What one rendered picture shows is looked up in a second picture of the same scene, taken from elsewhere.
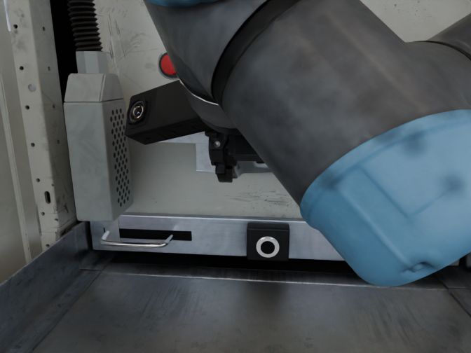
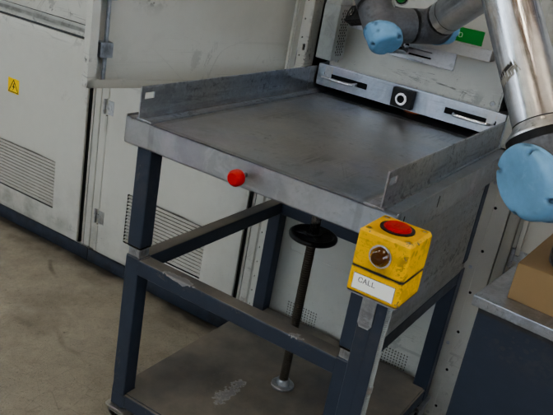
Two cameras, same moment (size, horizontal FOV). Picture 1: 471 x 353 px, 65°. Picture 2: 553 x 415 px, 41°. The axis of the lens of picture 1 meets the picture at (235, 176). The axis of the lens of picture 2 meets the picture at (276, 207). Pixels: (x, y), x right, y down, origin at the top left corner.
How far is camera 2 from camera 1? 149 cm
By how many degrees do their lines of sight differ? 23
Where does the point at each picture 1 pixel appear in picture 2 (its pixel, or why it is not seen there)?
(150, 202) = (351, 63)
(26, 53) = not seen: outside the picture
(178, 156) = not seen: hidden behind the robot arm
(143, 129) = (350, 19)
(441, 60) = (397, 12)
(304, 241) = (422, 104)
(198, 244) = (369, 92)
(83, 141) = (328, 20)
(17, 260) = not seen: hidden behind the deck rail
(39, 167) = (304, 30)
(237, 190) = (397, 67)
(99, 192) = (328, 45)
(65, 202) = (310, 53)
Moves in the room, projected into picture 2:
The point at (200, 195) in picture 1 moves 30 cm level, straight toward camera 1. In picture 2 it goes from (378, 65) to (346, 79)
